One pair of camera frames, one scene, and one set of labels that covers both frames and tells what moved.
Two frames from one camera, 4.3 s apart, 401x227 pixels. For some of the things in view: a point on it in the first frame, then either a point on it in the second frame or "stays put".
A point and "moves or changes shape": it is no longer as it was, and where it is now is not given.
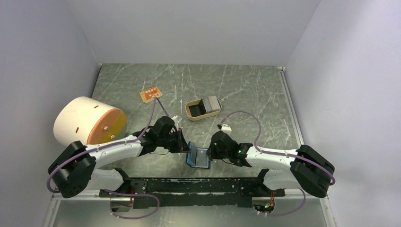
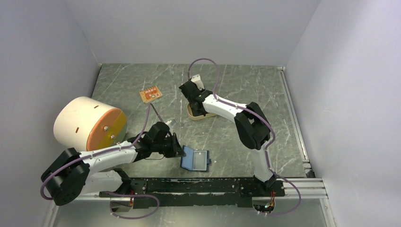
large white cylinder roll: x=89 y=121 stays put
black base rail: x=153 y=193 stays put
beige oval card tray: x=195 y=109 stays put
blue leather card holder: x=196 y=157 moves or changes shape
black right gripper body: x=215 y=153 to x=191 y=106
